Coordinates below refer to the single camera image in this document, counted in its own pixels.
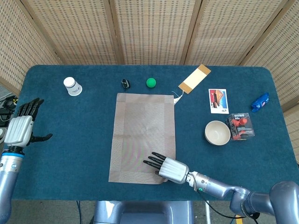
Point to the blue-grey robot torso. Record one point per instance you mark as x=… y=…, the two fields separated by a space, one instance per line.
x=144 y=213

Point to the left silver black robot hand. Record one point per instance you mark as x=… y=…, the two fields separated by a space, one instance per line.
x=19 y=130

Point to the beige woven placemat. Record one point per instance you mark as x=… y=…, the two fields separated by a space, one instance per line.
x=142 y=126

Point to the blue snack packet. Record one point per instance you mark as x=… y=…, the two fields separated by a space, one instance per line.
x=259 y=102

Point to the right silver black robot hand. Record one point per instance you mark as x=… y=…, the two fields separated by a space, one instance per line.
x=174 y=171

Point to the small black clip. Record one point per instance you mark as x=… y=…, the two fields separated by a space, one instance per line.
x=125 y=84

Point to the blue table cloth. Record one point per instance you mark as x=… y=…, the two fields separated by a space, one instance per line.
x=70 y=151

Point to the bamboo folding screen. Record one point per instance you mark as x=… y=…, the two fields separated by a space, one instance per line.
x=151 y=30

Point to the white bowl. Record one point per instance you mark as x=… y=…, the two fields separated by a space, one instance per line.
x=217 y=133

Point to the white table leg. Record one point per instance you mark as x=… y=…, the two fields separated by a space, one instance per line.
x=207 y=218

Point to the grey round floor object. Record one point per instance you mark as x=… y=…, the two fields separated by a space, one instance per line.
x=2 y=134

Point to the picture postcard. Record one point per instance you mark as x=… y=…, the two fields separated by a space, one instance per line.
x=218 y=101

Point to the clear box with red contents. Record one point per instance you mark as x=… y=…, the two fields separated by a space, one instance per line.
x=239 y=127

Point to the cream bookmark with tassel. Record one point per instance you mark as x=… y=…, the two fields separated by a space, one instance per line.
x=195 y=79

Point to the green ball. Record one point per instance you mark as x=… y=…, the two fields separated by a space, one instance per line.
x=151 y=82

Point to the white paper cup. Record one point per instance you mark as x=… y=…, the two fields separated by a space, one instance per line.
x=73 y=87

